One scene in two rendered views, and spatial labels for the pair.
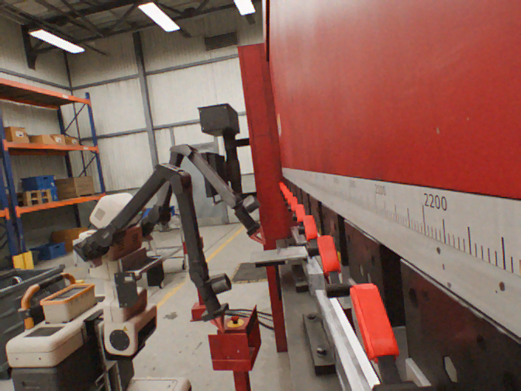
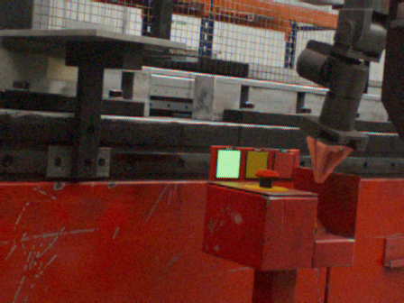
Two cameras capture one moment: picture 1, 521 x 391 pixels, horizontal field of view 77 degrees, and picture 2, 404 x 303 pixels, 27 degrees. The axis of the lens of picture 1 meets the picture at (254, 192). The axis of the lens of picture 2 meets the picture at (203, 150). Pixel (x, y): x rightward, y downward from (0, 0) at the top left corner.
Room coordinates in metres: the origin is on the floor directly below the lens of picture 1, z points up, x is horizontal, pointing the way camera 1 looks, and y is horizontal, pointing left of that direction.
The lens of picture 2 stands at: (2.45, 0.95, 0.90)
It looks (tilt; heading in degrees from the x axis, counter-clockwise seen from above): 3 degrees down; 221
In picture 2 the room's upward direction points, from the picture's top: 5 degrees clockwise
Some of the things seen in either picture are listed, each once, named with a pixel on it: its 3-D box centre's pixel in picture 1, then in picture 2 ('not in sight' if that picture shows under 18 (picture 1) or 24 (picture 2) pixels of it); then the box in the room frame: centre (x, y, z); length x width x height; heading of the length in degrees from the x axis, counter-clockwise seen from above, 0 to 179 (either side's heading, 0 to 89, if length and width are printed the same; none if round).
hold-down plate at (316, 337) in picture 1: (316, 339); (277, 118); (0.96, -0.13, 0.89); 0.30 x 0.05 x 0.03; 177
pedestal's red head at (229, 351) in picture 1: (236, 335); (281, 206); (1.32, 0.15, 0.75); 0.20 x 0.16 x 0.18; 167
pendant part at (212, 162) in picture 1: (216, 173); not in sight; (2.80, 0.30, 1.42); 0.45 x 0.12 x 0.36; 173
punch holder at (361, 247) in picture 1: (397, 291); not in sight; (0.39, -0.16, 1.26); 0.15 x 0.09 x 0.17; 177
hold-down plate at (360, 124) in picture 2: not in sight; (375, 126); (0.56, -0.11, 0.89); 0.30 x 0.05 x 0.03; 177
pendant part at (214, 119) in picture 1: (225, 160); not in sight; (2.84, 0.21, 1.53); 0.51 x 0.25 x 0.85; 173
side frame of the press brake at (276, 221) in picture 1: (312, 196); not in sight; (2.53, -0.44, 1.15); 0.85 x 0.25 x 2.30; 87
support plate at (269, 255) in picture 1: (277, 254); (88, 39); (1.57, -0.07, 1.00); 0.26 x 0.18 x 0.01; 87
